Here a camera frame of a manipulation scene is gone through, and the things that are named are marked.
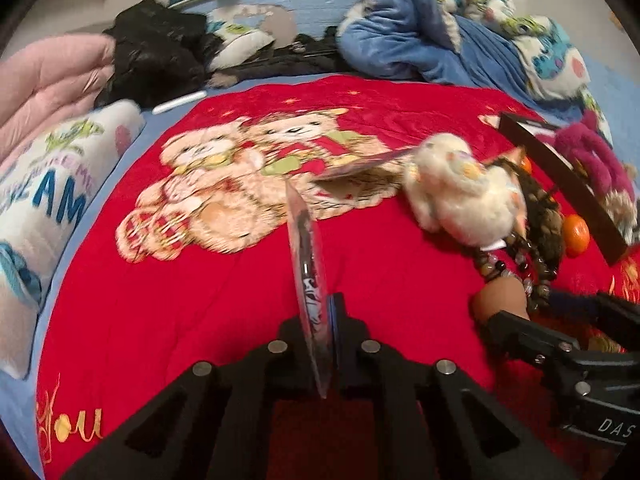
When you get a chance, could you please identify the small cartoon pillow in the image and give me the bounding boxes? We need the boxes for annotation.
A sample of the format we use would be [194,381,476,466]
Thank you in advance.
[205,5,278,73]

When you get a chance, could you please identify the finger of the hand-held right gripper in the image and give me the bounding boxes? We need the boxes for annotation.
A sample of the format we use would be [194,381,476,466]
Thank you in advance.
[549,291,640,351]
[482,310,587,391]

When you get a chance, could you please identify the blue bed sheet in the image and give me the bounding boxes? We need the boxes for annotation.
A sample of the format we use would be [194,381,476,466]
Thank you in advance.
[0,0,640,480]

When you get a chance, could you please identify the clear sleeved badge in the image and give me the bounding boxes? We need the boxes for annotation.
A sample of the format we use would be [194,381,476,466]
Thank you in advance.
[284,180,333,401]

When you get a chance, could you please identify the long white cartoon pillow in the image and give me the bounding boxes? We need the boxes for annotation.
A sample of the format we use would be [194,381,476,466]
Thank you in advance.
[0,100,146,381]

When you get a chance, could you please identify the dark beaded bracelet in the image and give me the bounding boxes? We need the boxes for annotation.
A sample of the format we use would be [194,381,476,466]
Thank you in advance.
[472,232,561,311]

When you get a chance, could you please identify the black puffer jacket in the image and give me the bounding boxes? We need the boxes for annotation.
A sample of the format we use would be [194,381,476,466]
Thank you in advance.
[95,0,221,108]

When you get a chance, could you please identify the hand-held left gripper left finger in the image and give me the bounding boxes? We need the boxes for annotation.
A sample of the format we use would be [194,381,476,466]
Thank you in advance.
[60,317,321,480]

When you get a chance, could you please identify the printed paper card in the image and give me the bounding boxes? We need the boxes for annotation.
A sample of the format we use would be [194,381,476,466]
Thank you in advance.
[311,147,418,182]

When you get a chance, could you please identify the dark brown scrunchie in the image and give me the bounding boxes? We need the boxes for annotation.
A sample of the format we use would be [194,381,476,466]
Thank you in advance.
[505,160,566,261]

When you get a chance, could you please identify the white stick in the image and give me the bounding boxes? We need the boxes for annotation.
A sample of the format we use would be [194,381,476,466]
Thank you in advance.
[151,91,207,115]

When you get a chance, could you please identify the beige furry hair claw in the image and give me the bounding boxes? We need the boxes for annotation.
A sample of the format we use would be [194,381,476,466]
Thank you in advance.
[602,190,640,246]

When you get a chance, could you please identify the black cardboard box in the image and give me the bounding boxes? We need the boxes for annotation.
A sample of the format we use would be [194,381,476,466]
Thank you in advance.
[497,112,640,266]

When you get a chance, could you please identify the dark garment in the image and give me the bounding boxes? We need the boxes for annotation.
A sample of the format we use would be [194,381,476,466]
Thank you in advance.
[207,25,351,88]

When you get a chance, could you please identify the pink quilt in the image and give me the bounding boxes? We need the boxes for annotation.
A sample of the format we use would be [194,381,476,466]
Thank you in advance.
[0,35,118,161]

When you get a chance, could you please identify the blue cartoon blanket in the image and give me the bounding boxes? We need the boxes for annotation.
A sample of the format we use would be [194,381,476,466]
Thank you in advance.
[337,0,613,146]

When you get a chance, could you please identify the brown squishy toy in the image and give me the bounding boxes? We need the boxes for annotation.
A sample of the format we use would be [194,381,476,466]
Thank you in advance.
[472,280,531,323]

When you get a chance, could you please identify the red printed blanket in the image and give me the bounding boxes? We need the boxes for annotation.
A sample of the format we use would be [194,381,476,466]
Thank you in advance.
[35,74,640,480]

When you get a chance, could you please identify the white plush toy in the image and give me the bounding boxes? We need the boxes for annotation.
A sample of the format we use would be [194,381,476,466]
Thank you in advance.
[402,132,528,248]

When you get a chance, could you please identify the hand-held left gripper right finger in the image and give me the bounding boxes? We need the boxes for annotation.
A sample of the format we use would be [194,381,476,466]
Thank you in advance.
[325,292,571,480]

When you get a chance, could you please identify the magenta plush toy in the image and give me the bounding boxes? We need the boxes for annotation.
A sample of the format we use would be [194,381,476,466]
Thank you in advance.
[552,110,636,201]

